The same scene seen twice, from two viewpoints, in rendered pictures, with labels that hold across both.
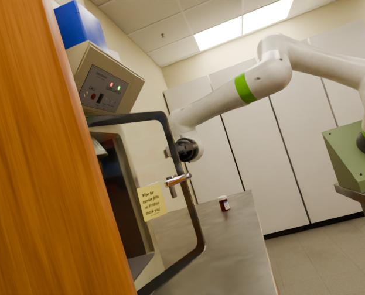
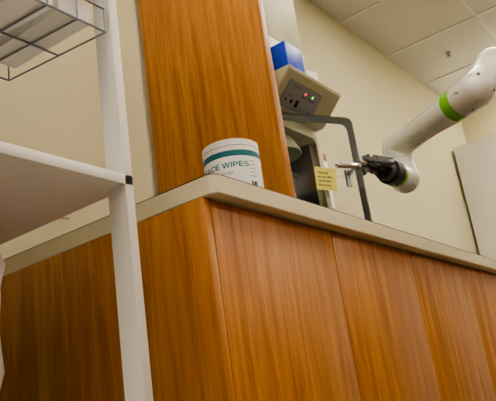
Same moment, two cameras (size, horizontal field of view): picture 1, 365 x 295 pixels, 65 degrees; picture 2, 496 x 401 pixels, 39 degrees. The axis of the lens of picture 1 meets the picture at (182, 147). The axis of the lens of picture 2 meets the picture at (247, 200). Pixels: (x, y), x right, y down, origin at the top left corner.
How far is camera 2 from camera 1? 1.57 m
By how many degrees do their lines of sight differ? 28
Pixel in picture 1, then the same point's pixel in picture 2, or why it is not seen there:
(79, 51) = (283, 70)
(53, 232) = not seen: hidden behind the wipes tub
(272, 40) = (484, 55)
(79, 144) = (275, 118)
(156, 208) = (328, 184)
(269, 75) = (465, 88)
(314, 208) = not seen: outside the picture
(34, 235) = not seen: hidden behind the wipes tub
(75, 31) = (282, 59)
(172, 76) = (478, 124)
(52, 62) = (266, 75)
